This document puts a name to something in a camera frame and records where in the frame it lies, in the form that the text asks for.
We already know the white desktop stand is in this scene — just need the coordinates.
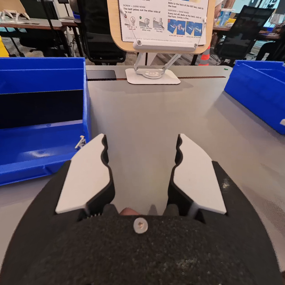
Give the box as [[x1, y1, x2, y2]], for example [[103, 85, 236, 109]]
[[0, 0, 31, 23]]

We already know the instruction sheet on stand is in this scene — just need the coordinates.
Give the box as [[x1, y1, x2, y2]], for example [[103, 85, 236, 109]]
[[107, 0, 216, 55]]

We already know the white instruction board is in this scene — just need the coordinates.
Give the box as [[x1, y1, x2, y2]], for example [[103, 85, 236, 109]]
[[118, 0, 209, 50]]

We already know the yellow storage bin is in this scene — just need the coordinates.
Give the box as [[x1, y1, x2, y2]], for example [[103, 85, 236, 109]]
[[0, 36, 9, 57]]

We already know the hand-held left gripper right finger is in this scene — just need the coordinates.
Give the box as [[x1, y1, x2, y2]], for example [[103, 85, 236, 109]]
[[168, 133, 227, 219]]

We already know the person's left hand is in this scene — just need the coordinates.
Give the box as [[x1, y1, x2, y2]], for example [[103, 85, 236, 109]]
[[118, 207, 144, 217]]

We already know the black office chair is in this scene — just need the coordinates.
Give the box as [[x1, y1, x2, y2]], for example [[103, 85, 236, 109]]
[[78, 0, 127, 65], [214, 5, 275, 66]]

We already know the white document stand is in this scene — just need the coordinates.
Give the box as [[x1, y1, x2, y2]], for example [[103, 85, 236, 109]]
[[126, 53, 181, 85]]

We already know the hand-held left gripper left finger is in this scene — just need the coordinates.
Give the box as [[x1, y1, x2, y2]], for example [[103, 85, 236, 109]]
[[55, 134, 115, 217]]

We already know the blue divided storage bin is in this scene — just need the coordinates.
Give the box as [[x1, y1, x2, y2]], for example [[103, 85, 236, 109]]
[[0, 57, 92, 186]]

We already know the dark flat tablet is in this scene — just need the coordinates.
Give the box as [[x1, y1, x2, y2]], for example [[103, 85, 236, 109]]
[[86, 69, 117, 81]]

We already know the orange striped traffic cone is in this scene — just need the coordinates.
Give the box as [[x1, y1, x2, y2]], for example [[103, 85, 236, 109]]
[[199, 45, 211, 66]]

